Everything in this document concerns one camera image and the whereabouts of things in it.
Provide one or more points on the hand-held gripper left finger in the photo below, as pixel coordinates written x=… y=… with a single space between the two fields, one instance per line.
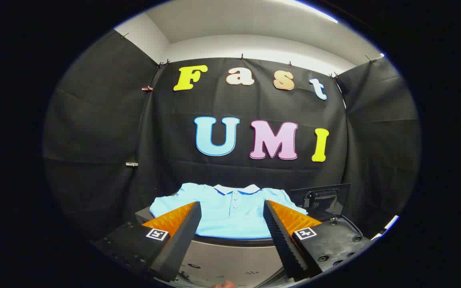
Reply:
x=182 y=236

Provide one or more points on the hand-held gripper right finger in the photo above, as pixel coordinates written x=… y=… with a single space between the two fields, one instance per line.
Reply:
x=280 y=236

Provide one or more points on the light blue polo shirt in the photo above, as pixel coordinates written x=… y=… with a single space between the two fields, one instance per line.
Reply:
x=230 y=218

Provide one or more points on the dark washing machine lid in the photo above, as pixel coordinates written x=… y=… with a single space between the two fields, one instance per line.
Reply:
x=322 y=198

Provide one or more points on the black backdrop cloth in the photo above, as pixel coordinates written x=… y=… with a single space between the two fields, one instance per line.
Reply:
x=174 y=176

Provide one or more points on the red clip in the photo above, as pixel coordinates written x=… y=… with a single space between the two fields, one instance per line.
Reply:
x=147 y=88

